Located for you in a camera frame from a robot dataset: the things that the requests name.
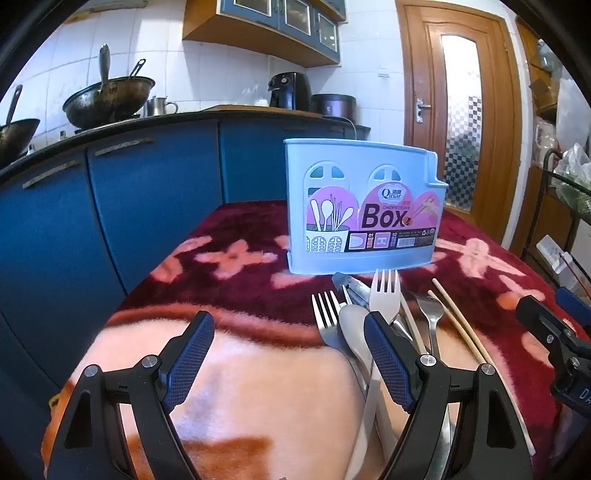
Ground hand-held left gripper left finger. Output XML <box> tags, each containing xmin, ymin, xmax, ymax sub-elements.
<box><xmin>44</xmin><ymin>311</ymin><xmax>215</xmax><ymax>480</ymax></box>

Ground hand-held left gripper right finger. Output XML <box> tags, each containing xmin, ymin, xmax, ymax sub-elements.
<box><xmin>363</xmin><ymin>311</ymin><xmax>540</xmax><ymax>480</ymax></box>

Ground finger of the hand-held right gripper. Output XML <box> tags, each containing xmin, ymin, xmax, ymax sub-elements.
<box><xmin>516</xmin><ymin>295</ymin><xmax>591</xmax><ymax>361</ymax></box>
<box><xmin>555</xmin><ymin>286</ymin><xmax>591</xmax><ymax>330</ymax></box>

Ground white chopstick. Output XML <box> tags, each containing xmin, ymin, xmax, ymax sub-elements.
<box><xmin>399</xmin><ymin>291</ymin><xmax>428</xmax><ymax>356</ymax></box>

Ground white plastic spoon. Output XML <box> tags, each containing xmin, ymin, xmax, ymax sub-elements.
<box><xmin>338</xmin><ymin>304</ymin><xmax>398</xmax><ymax>457</ymax></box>

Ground metal fork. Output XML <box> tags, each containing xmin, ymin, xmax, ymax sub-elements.
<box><xmin>409</xmin><ymin>292</ymin><xmax>446</xmax><ymax>358</ymax></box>
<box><xmin>311</xmin><ymin>292</ymin><xmax>370</xmax><ymax>384</ymax></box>

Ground white plastic fork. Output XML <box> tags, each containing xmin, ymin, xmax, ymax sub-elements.
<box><xmin>348</xmin><ymin>268</ymin><xmax>402</xmax><ymax>476</ymax></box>

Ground wooden chopstick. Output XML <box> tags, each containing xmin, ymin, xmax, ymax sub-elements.
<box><xmin>431</xmin><ymin>278</ymin><xmax>537</xmax><ymax>457</ymax></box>
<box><xmin>427</xmin><ymin>291</ymin><xmax>485</xmax><ymax>365</ymax></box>

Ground light blue plastic utensil holder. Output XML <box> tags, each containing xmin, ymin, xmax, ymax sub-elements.
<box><xmin>283</xmin><ymin>138</ymin><xmax>450</xmax><ymax>275</ymax></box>

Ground white power strip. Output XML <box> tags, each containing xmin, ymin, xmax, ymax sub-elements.
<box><xmin>536</xmin><ymin>235</ymin><xmax>578</xmax><ymax>288</ymax></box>

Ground red and pink printed blanket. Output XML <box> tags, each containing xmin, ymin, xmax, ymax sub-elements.
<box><xmin>41</xmin><ymin>200</ymin><xmax>573</xmax><ymax>480</ymax></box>

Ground white plastic bag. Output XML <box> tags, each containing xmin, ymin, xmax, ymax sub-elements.
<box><xmin>553</xmin><ymin>143</ymin><xmax>591</xmax><ymax>184</ymax></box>

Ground blue kitchen base cabinets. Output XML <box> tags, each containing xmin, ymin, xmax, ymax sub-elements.
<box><xmin>0</xmin><ymin>113</ymin><xmax>371</xmax><ymax>416</ymax></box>

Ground wooden shelf unit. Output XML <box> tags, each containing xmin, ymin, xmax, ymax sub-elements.
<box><xmin>515</xmin><ymin>18</ymin><xmax>563</xmax><ymax>116</ymax></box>

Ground metal pitcher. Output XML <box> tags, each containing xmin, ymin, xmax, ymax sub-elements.
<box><xmin>145</xmin><ymin>97</ymin><xmax>179</xmax><ymax>117</ymax></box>

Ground dark rice cooker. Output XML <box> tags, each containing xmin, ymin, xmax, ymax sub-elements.
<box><xmin>311</xmin><ymin>93</ymin><xmax>357</xmax><ymax>119</ymax></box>

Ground large black wok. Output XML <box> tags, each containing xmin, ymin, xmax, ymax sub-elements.
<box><xmin>62</xmin><ymin>58</ymin><xmax>156</xmax><ymax>130</ymax></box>

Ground small black wok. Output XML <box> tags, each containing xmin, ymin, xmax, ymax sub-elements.
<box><xmin>0</xmin><ymin>84</ymin><xmax>41</xmax><ymax>167</ymax></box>

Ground black air fryer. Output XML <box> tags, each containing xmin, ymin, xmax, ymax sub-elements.
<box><xmin>269</xmin><ymin>72</ymin><xmax>312</xmax><ymax>112</ymax></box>

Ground wooden door with glass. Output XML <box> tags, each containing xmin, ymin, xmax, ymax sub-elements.
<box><xmin>396</xmin><ymin>0</ymin><xmax>522</xmax><ymax>245</ymax></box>

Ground metal spatula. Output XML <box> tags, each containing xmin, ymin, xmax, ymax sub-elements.
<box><xmin>98</xmin><ymin>44</ymin><xmax>112</xmax><ymax>95</ymax></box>

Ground black wire rack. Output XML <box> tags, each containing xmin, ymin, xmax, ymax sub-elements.
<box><xmin>522</xmin><ymin>148</ymin><xmax>591</xmax><ymax>296</ymax></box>

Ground blue glass-door wall cabinet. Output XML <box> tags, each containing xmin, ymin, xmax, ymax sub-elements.
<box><xmin>182</xmin><ymin>0</ymin><xmax>347</xmax><ymax>68</ymax></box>

